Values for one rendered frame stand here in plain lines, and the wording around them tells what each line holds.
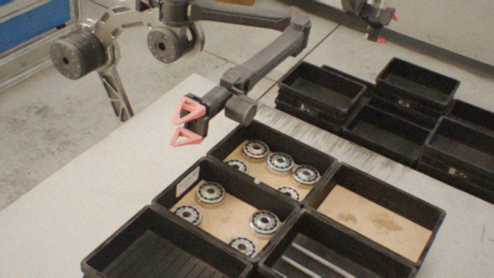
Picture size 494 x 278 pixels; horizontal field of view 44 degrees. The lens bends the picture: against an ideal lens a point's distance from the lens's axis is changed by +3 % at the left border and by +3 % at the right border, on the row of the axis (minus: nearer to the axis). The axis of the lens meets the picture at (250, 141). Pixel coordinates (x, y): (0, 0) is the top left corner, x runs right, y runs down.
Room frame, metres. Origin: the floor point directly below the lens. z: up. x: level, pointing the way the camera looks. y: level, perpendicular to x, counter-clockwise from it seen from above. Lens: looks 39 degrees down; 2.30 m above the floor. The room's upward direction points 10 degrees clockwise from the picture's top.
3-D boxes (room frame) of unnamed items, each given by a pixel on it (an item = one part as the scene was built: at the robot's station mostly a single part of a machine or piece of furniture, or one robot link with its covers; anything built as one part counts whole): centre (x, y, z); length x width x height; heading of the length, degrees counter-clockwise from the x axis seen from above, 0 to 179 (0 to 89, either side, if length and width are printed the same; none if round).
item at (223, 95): (1.18, 0.09, 1.46); 0.07 x 0.07 x 0.06; 66
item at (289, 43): (1.42, -0.01, 1.45); 0.43 x 0.06 x 0.11; 155
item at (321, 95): (2.69, -0.33, 0.37); 0.40 x 0.30 x 0.45; 66
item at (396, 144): (2.53, -0.70, 0.31); 0.40 x 0.30 x 0.34; 66
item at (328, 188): (1.45, -0.45, 0.87); 0.40 x 0.30 x 0.11; 64
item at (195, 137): (1.06, 0.15, 1.44); 0.09 x 0.07 x 0.07; 156
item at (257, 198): (1.36, 0.04, 0.87); 0.40 x 0.30 x 0.11; 64
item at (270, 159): (1.69, -0.12, 0.86); 0.10 x 0.10 x 0.01
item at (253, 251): (1.25, -0.03, 0.86); 0.10 x 0.10 x 0.01
